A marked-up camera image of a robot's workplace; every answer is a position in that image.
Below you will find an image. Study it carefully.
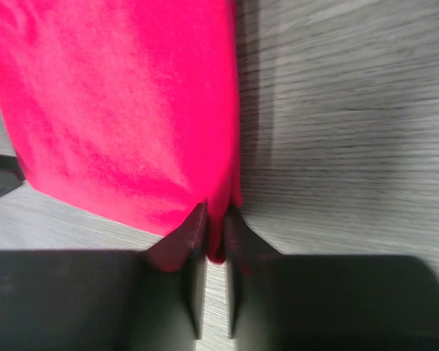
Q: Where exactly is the crimson red t shirt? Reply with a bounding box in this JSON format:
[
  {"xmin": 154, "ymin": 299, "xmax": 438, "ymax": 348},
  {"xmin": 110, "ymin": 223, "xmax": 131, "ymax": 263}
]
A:
[{"xmin": 0, "ymin": 1, "xmax": 241, "ymax": 263}]

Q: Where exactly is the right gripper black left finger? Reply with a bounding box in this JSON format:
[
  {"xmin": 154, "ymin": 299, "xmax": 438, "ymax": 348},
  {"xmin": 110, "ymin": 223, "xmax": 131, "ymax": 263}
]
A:
[{"xmin": 0, "ymin": 203, "xmax": 208, "ymax": 350}]

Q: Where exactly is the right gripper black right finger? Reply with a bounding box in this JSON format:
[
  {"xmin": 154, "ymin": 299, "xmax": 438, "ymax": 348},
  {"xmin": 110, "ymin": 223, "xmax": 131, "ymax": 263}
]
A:
[{"xmin": 224, "ymin": 208, "xmax": 439, "ymax": 350}]

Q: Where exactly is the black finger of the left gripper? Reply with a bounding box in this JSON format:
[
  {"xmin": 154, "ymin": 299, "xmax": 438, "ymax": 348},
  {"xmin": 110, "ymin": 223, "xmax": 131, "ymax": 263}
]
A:
[{"xmin": 0, "ymin": 154, "xmax": 24, "ymax": 197}]

